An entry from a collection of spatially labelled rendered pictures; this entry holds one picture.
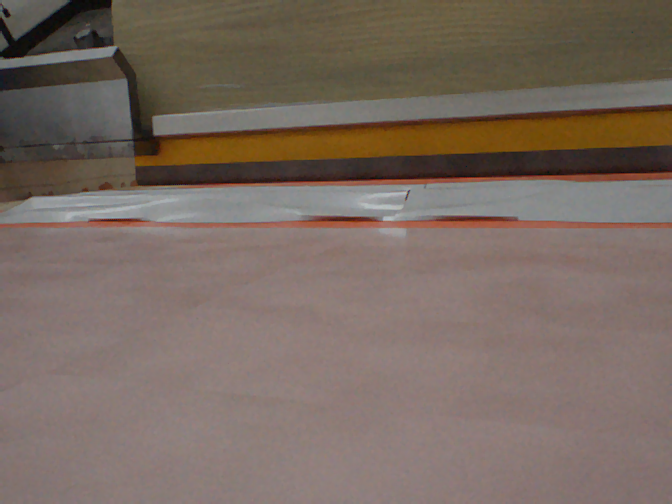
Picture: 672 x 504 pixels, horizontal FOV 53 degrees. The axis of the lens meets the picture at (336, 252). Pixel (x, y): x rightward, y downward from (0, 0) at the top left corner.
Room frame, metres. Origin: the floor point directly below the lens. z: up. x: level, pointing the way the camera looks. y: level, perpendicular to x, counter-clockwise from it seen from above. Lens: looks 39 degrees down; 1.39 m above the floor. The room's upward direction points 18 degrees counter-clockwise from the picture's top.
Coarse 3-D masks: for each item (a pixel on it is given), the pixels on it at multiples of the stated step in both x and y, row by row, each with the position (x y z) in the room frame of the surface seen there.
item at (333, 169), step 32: (320, 160) 0.28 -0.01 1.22; (352, 160) 0.27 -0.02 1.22; (384, 160) 0.26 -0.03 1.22; (416, 160) 0.26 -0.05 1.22; (448, 160) 0.25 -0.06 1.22; (480, 160) 0.24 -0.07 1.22; (512, 160) 0.24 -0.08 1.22; (544, 160) 0.23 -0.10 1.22; (576, 160) 0.22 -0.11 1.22; (608, 160) 0.22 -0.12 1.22; (640, 160) 0.21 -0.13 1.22
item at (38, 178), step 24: (0, 168) 0.35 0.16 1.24; (24, 168) 0.37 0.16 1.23; (48, 168) 0.38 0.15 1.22; (72, 168) 0.39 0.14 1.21; (96, 168) 0.41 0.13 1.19; (120, 168) 0.43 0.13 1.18; (0, 192) 0.35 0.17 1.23; (24, 192) 0.36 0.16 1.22; (48, 192) 0.37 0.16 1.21; (72, 192) 0.38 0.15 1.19
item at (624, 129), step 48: (192, 144) 0.32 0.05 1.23; (240, 144) 0.30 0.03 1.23; (288, 144) 0.29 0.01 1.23; (336, 144) 0.28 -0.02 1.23; (384, 144) 0.27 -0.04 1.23; (432, 144) 0.26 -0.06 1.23; (480, 144) 0.25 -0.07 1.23; (528, 144) 0.23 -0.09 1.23; (576, 144) 0.23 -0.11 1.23; (624, 144) 0.22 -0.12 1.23
